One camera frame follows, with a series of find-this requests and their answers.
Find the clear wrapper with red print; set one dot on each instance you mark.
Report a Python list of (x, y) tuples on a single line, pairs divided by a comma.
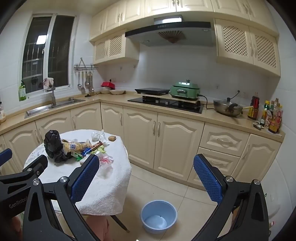
[(106, 159)]

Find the small pale bowl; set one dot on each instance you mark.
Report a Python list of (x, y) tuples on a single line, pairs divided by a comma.
[(105, 91)]

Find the white towel tablecloth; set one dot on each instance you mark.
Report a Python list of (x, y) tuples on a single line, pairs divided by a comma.
[(120, 180)]

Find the black plastic bag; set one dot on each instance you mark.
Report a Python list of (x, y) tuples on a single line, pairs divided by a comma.
[(53, 143)]

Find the wide lattice-door cabinet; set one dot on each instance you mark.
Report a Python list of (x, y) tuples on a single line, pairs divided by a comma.
[(249, 44)]

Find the dark soy sauce bottle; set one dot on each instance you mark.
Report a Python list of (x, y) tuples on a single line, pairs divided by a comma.
[(253, 113)]

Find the steel spoon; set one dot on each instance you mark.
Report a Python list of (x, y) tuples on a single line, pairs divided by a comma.
[(87, 84)]

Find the small brown round lump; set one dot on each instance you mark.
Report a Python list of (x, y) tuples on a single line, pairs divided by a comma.
[(112, 138)]

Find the wooden board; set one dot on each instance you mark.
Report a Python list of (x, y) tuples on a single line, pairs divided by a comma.
[(166, 97)]

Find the clear jar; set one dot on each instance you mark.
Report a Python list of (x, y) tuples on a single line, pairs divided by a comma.
[(1, 113)]

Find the small dark counter item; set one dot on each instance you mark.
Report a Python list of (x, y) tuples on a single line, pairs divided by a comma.
[(257, 127)]

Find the brown-capped bottle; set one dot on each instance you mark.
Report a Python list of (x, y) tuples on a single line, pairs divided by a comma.
[(276, 103)]

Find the green electric cooker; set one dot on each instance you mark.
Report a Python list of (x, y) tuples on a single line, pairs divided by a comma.
[(185, 91)]

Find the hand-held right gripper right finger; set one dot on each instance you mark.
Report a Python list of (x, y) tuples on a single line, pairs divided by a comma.
[(207, 178)]

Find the yellow-capped sauce bottle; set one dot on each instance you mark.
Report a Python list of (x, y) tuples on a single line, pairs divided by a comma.
[(264, 115)]

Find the yellow snack packet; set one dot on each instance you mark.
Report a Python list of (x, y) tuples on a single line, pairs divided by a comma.
[(79, 146)]

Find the pale rag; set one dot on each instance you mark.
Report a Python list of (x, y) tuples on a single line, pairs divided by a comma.
[(48, 82)]

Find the cream upper cabinets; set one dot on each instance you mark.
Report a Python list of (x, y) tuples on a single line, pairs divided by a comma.
[(131, 14)]

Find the blue snack wrapper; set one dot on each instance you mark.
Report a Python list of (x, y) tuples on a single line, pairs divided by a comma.
[(87, 151)]

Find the white-labelled sauce bottle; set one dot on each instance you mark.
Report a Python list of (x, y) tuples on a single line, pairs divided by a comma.
[(269, 117)]

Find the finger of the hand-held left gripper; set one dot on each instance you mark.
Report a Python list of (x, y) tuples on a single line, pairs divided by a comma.
[(39, 164), (5, 155)]

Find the person's leg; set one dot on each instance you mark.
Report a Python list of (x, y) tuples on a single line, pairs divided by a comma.
[(97, 228)]

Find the cardboard box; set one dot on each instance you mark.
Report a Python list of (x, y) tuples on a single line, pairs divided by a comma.
[(235, 213)]

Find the brown snack bar wrapper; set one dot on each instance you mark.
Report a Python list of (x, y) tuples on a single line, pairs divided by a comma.
[(97, 145)]

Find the wide beige bowl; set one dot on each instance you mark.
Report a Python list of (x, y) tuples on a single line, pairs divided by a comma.
[(117, 92)]

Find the blue plastic bin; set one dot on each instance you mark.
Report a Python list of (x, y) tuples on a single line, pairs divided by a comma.
[(148, 213)]

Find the steel wok with lid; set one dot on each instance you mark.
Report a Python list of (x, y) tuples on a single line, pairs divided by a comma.
[(222, 106)]

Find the metal utensil rack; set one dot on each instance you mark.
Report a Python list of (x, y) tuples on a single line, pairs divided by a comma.
[(89, 67)]

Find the black gas hob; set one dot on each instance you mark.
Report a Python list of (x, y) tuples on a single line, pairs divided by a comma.
[(138, 101)]

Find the steel faucet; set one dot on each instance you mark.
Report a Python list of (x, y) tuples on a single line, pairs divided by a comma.
[(54, 97)]

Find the steel sink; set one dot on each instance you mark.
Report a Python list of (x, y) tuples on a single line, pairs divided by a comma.
[(37, 111)]

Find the black induction cooker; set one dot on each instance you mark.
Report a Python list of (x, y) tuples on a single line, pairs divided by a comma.
[(152, 90)]

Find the small steel ladle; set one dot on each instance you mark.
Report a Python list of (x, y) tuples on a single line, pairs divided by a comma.
[(79, 87)]

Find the steel spatula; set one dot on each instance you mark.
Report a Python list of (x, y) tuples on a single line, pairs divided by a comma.
[(83, 90)]

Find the small lattice-door cabinet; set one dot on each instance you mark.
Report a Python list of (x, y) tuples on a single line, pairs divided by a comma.
[(129, 51)]

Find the green dish soap bottle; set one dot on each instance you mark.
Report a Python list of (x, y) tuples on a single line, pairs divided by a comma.
[(22, 92)]

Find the range hood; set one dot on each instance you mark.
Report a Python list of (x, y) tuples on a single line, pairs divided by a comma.
[(185, 32)]

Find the beige kitchen countertop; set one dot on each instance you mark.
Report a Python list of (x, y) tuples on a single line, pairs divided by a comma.
[(115, 98)]

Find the dark green snack wrapper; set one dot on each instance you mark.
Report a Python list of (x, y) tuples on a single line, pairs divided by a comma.
[(77, 156)]

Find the light green snack packet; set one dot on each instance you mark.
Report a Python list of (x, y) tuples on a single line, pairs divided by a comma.
[(100, 151)]

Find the large amber oil bottle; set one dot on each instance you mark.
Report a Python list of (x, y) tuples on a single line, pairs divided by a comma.
[(274, 125)]

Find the clear plastic wrap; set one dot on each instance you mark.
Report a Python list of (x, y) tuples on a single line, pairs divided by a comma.
[(106, 170)]

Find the large steel ladle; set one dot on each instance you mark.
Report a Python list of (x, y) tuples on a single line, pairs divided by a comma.
[(91, 89)]

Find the cream base cabinets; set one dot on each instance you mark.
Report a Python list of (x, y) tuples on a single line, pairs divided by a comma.
[(173, 139)]

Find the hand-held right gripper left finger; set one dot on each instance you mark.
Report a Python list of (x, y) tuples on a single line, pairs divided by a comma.
[(85, 178)]

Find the red pot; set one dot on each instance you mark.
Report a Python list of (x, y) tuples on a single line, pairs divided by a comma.
[(108, 84)]

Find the kitchen window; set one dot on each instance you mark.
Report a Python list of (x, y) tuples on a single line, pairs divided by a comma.
[(60, 51)]

